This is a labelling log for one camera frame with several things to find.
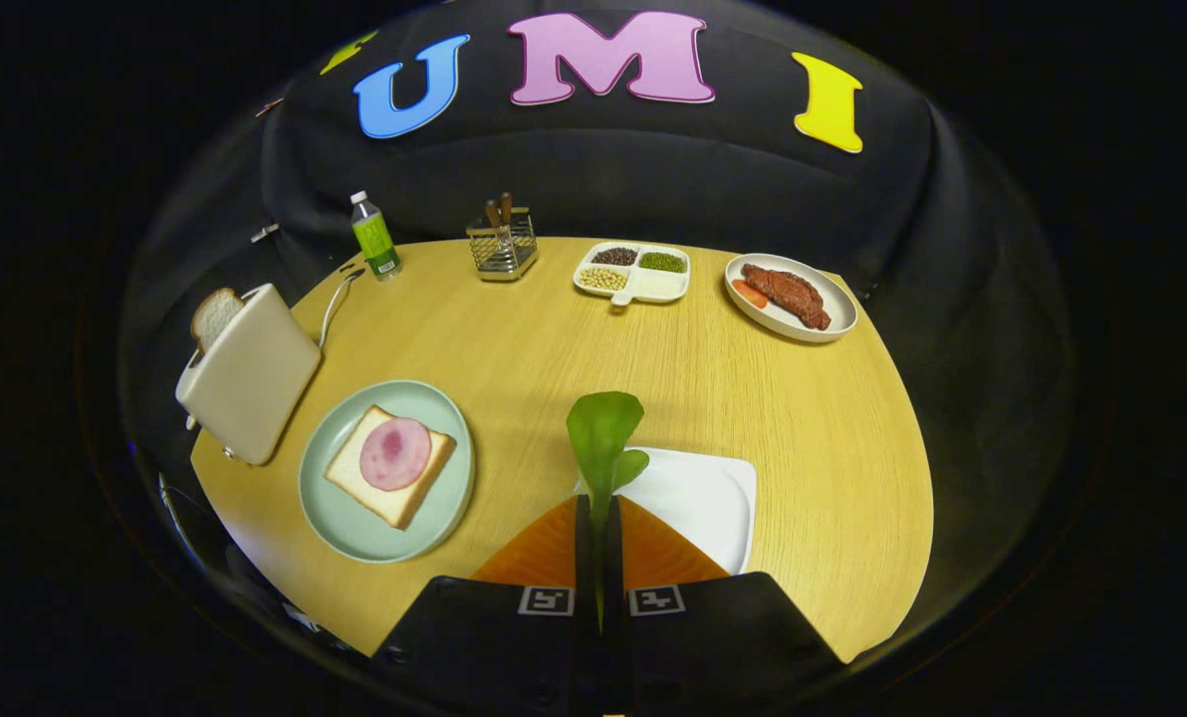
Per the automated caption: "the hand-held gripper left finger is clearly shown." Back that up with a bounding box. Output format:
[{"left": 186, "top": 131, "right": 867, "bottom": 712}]
[{"left": 372, "top": 495, "right": 599, "bottom": 698}]

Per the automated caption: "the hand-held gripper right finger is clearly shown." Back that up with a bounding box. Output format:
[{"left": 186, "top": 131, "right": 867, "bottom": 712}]
[{"left": 603, "top": 495, "right": 845, "bottom": 703}]

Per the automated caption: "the green lettuce leaf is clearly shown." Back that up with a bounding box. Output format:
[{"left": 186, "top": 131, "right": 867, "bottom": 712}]
[{"left": 566, "top": 391, "right": 651, "bottom": 634}]

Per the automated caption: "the toasted bread slice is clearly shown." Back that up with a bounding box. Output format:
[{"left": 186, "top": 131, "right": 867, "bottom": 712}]
[{"left": 190, "top": 287, "right": 246, "bottom": 355}]

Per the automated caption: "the white square plate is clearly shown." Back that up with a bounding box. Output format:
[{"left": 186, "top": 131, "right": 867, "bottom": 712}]
[{"left": 579, "top": 446, "right": 759, "bottom": 577}]

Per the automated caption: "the white bread slice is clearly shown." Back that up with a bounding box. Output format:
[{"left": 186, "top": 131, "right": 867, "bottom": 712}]
[{"left": 324, "top": 404, "right": 458, "bottom": 531}]

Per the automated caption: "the light green round plate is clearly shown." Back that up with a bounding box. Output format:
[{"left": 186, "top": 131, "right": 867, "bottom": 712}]
[{"left": 298, "top": 379, "right": 477, "bottom": 565}]

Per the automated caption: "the pink ham slice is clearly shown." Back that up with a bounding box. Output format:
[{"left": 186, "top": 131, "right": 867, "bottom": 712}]
[{"left": 358, "top": 416, "right": 433, "bottom": 492}]

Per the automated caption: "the white round plate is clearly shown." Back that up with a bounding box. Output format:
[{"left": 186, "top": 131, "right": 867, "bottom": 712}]
[{"left": 724, "top": 253, "right": 859, "bottom": 345}]

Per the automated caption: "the brown steak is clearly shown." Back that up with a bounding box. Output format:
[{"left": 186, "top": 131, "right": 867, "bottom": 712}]
[{"left": 740, "top": 263, "right": 832, "bottom": 332}]

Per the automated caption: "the white toaster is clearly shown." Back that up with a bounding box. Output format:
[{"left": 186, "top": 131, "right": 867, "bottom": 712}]
[{"left": 175, "top": 283, "right": 323, "bottom": 467}]

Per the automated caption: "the white divided dish with beans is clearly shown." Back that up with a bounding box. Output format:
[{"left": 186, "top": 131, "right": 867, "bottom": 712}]
[{"left": 573, "top": 241, "right": 692, "bottom": 308}]

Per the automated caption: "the green label water bottle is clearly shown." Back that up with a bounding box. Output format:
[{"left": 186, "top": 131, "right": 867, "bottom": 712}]
[{"left": 349, "top": 190, "right": 403, "bottom": 282}]

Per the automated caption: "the black backdrop cloth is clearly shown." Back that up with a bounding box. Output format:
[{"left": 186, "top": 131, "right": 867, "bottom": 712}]
[{"left": 116, "top": 0, "right": 1077, "bottom": 608}]

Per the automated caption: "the white power cable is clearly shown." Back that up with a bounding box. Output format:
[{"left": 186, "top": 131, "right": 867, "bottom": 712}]
[{"left": 318, "top": 267, "right": 367, "bottom": 352}]

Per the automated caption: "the metal wire utensil holder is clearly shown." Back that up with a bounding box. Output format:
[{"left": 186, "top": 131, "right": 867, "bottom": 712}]
[{"left": 466, "top": 207, "right": 540, "bottom": 283}]

